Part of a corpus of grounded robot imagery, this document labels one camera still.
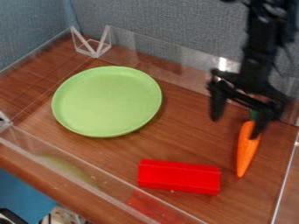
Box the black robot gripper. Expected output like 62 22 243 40
207 68 290 139

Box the orange toy carrot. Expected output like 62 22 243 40
237 110 261 178

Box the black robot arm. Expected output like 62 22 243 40
207 0 299 139

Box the red rectangular block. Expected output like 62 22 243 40
138 159 221 195

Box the green round plate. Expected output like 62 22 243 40
51 66 163 137

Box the clear acrylic enclosure wall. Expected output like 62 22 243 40
0 26 299 224

